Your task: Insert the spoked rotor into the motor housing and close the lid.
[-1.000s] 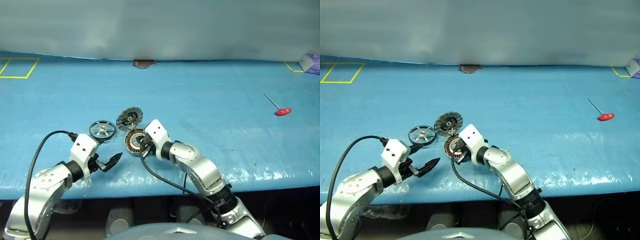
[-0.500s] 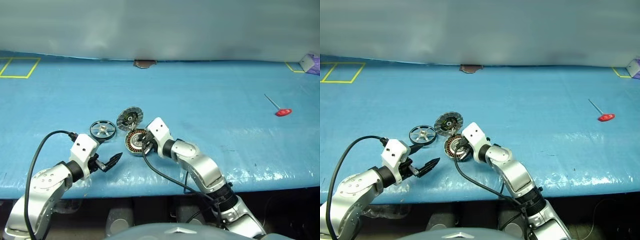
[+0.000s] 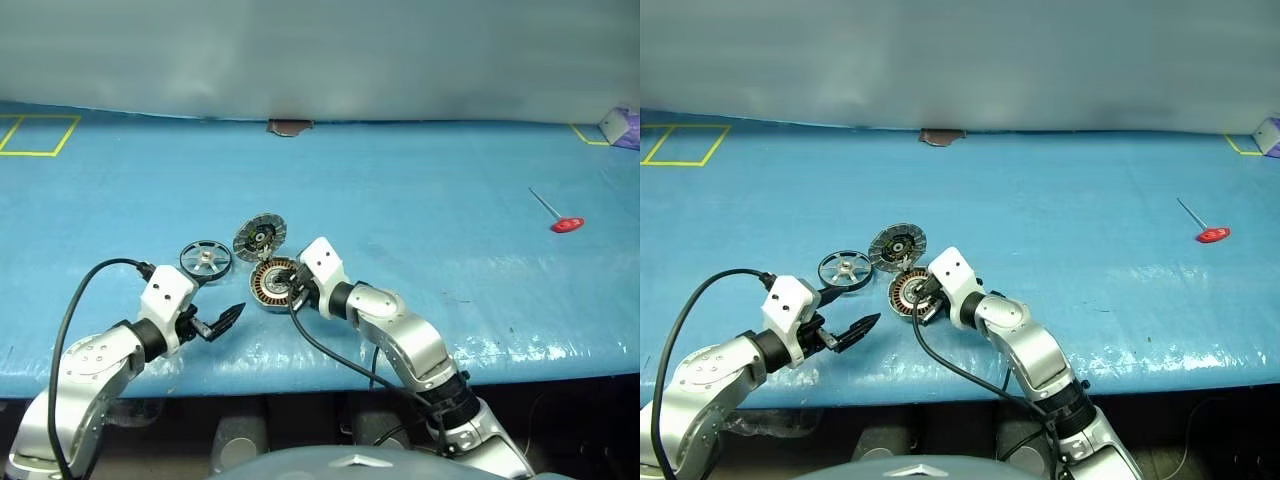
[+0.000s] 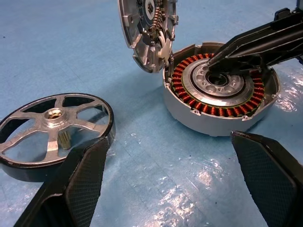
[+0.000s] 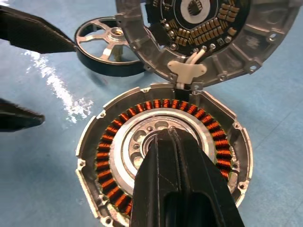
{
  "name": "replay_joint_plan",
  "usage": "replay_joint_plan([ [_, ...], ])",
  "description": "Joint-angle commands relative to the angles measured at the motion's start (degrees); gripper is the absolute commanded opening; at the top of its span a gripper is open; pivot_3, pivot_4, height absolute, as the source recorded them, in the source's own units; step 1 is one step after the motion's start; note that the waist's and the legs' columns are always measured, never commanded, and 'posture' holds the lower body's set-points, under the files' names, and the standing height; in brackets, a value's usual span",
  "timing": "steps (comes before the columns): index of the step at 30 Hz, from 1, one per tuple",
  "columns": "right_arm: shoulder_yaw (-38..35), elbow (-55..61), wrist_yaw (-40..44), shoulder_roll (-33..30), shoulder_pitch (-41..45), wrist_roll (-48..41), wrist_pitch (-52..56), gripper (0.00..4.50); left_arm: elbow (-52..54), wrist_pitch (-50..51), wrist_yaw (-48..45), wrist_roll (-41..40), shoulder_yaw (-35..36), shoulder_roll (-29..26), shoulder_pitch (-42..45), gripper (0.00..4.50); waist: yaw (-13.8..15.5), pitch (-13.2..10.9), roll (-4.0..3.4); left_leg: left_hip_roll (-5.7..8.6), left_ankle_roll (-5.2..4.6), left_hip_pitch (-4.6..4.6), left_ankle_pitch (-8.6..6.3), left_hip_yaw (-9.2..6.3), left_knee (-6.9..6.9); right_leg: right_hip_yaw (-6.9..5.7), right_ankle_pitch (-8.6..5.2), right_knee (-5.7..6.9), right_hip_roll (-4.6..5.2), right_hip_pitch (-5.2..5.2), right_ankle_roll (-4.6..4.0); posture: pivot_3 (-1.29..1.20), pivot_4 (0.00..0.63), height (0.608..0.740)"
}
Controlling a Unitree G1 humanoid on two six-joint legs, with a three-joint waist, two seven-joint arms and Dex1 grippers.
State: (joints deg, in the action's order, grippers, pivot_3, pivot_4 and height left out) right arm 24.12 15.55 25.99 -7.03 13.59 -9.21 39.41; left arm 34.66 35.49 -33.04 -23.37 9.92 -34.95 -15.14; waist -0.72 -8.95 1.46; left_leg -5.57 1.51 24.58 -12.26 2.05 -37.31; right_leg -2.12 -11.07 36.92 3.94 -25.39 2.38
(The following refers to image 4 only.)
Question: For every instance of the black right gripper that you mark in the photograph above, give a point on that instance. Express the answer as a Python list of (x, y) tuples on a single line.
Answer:
[(282, 14)]

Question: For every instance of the round silver motor lid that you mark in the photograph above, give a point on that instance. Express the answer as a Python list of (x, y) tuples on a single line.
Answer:
[(132, 28)]

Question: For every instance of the silver spoked rotor wheel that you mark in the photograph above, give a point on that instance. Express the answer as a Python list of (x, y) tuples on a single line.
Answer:
[(53, 117)]

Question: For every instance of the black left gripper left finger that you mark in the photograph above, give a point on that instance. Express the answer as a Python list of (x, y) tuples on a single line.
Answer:
[(80, 189)]

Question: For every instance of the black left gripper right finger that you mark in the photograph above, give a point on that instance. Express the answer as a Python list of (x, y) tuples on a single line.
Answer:
[(272, 184)]

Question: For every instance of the blue table cover sheet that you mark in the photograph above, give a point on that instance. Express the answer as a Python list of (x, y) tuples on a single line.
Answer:
[(151, 165)]

